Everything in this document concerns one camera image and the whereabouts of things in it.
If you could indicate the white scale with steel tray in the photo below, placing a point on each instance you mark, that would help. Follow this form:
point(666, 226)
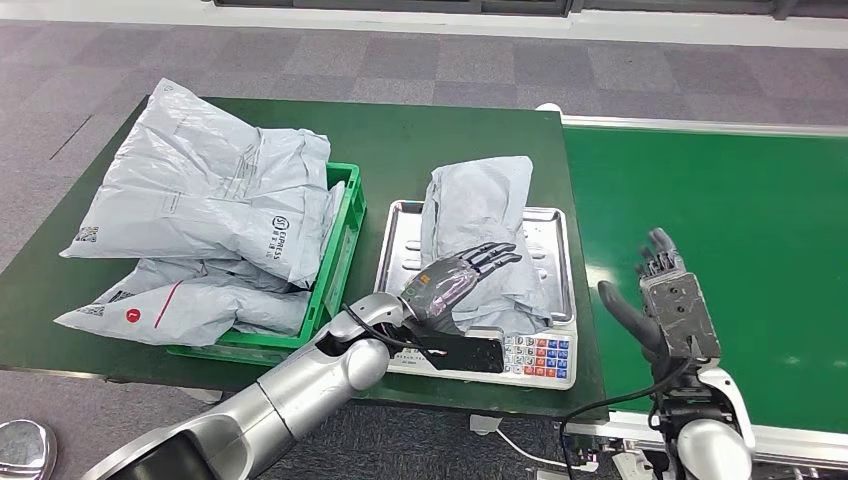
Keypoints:
point(540, 358)

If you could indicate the grey parcel with red spot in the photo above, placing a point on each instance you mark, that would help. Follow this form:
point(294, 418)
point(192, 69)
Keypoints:
point(477, 199)

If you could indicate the large grey express parcel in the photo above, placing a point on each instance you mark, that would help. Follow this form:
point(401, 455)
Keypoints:
point(185, 185)

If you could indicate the green conveyor belt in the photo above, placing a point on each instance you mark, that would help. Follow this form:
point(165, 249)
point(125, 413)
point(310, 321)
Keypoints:
point(729, 199)

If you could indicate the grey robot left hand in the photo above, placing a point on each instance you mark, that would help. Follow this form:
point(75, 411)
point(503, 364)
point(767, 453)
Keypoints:
point(440, 288)

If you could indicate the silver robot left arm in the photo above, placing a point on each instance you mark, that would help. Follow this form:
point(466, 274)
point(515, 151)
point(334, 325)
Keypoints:
point(298, 397)

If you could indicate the worn right wrist camera box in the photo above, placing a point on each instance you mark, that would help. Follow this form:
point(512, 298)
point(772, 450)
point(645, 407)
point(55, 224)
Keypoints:
point(682, 314)

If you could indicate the round chrome base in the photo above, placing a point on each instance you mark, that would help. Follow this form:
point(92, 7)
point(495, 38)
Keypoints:
point(23, 454)

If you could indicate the white power strip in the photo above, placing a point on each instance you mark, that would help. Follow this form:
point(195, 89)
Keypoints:
point(629, 464)

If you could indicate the white plug adapter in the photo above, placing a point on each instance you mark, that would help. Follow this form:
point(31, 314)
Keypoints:
point(485, 424)

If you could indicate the green plastic crate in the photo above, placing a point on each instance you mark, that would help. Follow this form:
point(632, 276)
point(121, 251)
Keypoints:
point(348, 218)

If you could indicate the crumpled grey plastic parcel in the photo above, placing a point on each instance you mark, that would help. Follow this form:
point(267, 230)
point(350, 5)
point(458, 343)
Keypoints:
point(333, 212)

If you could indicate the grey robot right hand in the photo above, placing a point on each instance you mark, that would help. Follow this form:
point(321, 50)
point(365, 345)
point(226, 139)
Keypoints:
point(629, 314)

